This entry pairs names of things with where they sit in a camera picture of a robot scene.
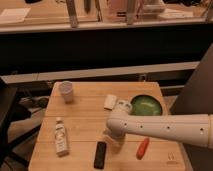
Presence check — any black rectangular remote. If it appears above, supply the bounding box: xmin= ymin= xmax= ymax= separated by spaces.
xmin=94 ymin=141 xmax=107 ymax=169

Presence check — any small white bottle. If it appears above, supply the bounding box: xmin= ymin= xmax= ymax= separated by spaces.
xmin=55 ymin=117 xmax=69 ymax=156

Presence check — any green bowl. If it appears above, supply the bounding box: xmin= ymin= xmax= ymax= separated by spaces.
xmin=131 ymin=95 xmax=163 ymax=116

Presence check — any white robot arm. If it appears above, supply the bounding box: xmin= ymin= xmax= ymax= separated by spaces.
xmin=106 ymin=100 xmax=213 ymax=149

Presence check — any dark chair at left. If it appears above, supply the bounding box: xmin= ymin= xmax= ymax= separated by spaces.
xmin=0 ymin=77 xmax=40 ymax=167

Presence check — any orange carrot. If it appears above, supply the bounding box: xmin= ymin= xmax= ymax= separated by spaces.
xmin=136 ymin=138 xmax=149 ymax=160

